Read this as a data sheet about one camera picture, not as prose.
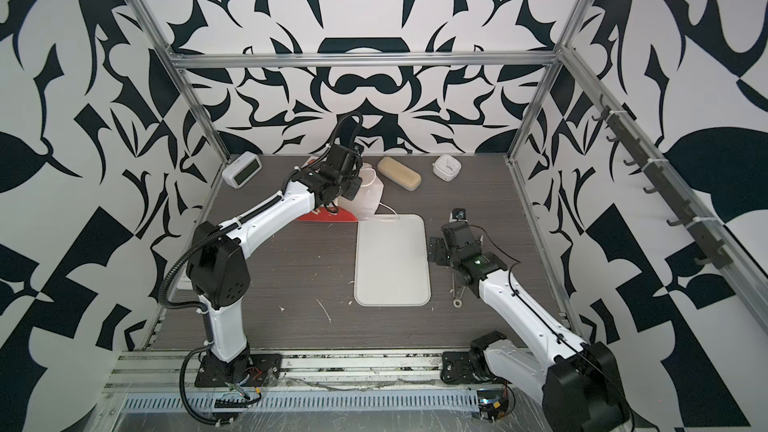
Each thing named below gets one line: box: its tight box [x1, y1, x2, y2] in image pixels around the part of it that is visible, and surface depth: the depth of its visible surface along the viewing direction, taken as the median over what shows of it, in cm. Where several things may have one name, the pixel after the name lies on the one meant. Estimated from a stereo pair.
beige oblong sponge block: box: [377, 156, 422, 192], surface depth 112 cm
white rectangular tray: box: [354, 214, 431, 306], surface depth 95 cm
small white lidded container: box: [432, 154, 462, 182], surface depth 116 cm
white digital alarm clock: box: [222, 151, 263, 189], surface depth 110 cm
